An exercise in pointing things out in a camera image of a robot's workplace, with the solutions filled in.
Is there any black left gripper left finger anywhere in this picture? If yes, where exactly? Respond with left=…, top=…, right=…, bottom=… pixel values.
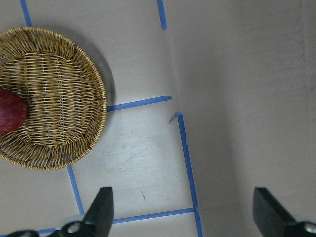
left=4, top=186, right=115, bottom=237

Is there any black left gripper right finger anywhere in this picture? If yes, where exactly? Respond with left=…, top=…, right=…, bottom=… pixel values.
left=253, top=187, right=316, bottom=237

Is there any woven wicker basket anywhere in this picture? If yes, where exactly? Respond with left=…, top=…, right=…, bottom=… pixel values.
left=0, top=27, right=107, bottom=170

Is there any dark red apple in basket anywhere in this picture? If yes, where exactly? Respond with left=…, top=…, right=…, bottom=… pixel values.
left=0, top=89, right=27, bottom=134

